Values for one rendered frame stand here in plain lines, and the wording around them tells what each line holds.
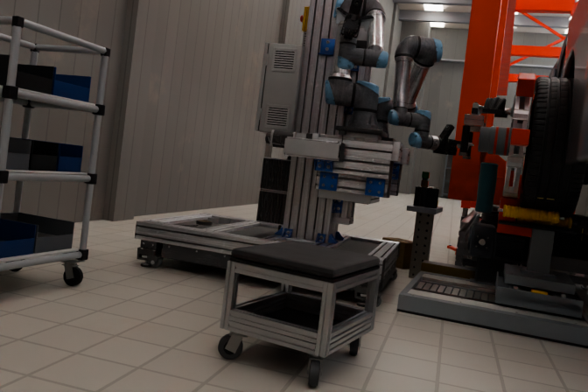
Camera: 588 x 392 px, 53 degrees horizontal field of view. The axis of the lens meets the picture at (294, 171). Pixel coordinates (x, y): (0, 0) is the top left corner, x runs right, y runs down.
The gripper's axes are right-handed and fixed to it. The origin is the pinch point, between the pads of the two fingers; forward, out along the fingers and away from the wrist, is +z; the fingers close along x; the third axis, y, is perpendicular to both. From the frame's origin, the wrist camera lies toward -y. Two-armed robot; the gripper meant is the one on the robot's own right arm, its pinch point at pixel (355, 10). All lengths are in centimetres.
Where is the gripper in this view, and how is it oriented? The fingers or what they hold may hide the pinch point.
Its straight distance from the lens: 238.4
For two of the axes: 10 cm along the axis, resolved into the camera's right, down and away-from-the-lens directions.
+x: -9.7, -2.5, 0.2
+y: -2.5, 9.7, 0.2
